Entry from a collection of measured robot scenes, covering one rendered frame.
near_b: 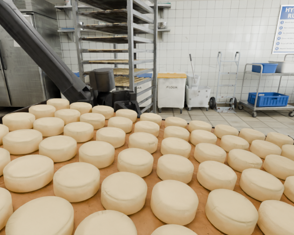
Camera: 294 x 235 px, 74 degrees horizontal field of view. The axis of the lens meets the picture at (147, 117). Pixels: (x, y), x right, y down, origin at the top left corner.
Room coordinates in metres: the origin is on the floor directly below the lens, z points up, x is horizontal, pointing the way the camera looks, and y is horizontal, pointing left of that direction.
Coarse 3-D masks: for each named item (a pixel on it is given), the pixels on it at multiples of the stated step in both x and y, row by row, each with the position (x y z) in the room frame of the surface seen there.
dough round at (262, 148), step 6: (252, 144) 0.33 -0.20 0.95; (258, 144) 0.33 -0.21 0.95; (264, 144) 0.33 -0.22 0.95; (270, 144) 0.34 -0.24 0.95; (252, 150) 0.33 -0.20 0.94; (258, 150) 0.32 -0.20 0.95; (264, 150) 0.31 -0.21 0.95; (270, 150) 0.31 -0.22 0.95; (276, 150) 0.31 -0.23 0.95; (264, 156) 0.31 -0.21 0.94
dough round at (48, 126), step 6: (36, 120) 0.32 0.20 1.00; (42, 120) 0.33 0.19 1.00; (48, 120) 0.33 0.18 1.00; (54, 120) 0.33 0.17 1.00; (60, 120) 0.34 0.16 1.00; (36, 126) 0.30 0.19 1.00; (42, 126) 0.30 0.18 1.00; (48, 126) 0.31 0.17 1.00; (54, 126) 0.31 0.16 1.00; (60, 126) 0.32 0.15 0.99; (42, 132) 0.30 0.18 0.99; (48, 132) 0.30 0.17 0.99; (54, 132) 0.31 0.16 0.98; (60, 132) 0.32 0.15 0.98
